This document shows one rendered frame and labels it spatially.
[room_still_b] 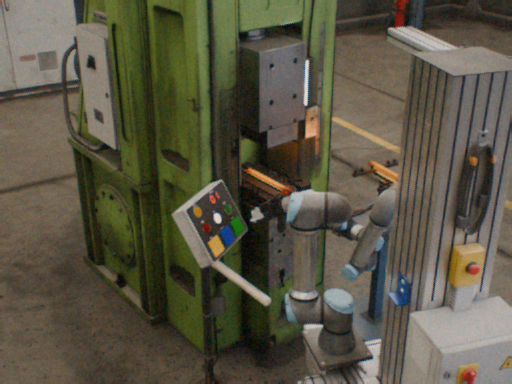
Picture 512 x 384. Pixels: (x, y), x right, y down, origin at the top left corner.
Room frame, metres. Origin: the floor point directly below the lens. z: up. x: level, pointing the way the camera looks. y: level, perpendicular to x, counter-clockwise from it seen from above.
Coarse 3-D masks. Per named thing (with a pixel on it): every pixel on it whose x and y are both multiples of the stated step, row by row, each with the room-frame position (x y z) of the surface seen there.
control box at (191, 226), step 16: (208, 192) 2.70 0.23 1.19; (224, 192) 2.78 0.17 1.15; (192, 208) 2.56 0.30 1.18; (208, 208) 2.63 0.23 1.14; (224, 208) 2.71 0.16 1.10; (192, 224) 2.50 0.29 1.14; (208, 224) 2.57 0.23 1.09; (224, 224) 2.65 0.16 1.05; (192, 240) 2.50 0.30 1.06; (208, 240) 2.52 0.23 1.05; (208, 256) 2.47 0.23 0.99
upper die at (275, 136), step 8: (240, 128) 3.20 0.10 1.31; (248, 128) 3.15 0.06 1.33; (272, 128) 3.06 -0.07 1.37; (280, 128) 3.08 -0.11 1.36; (288, 128) 3.12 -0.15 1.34; (296, 128) 3.15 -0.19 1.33; (248, 136) 3.15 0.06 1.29; (256, 136) 3.10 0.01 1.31; (264, 136) 3.05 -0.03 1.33; (272, 136) 3.05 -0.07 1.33; (280, 136) 3.08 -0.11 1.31; (288, 136) 3.12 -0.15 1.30; (296, 136) 3.15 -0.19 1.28; (264, 144) 3.05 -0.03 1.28; (272, 144) 3.05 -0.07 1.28
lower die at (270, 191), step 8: (256, 168) 3.39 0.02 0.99; (248, 176) 3.29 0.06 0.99; (256, 176) 3.27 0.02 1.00; (272, 176) 3.28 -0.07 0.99; (256, 184) 3.19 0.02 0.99; (264, 184) 3.19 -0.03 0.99; (288, 184) 3.18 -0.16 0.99; (248, 192) 3.15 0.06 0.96; (256, 192) 3.11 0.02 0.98; (264, 192) 3.11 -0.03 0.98; (272, 192) 3.09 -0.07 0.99; (280, 192) 3.09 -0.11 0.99; (256, 200) 3.10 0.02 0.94; (264, 200) 3.05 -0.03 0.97
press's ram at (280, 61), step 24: (240, 48) 3.11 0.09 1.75; (264, 48) 3.06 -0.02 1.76; (288, 48) 3.11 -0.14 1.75; (240, 72) 3.11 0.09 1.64; (264, 72) 3.02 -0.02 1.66; (288, 72) 3.11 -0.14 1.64; (240, 96) 3.11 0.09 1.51; (264, 96) 3.02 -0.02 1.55; (288, 96) 3.11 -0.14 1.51; (240, 120) 3.11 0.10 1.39; (264, 120) 3.02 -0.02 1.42; (288, 120) 3.12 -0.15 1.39
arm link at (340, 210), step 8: (328, 192) 2.18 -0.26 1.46; (328, 200) 2.13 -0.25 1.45; (336, 200) 2.14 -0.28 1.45; (344, 200) 2.16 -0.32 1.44; (328, 208) 2.11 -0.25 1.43; (336, 208) 2.11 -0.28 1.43; (344, 208) 2.13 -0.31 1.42; (352, 208) 2.19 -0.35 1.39; (328, 216) 2.11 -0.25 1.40; (336, 216) 2.11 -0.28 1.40; (344, 216) 2.13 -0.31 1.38; (328, 224) 2.38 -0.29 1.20; (336, 224) 2.30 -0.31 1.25; (344, 224) 2.44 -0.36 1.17
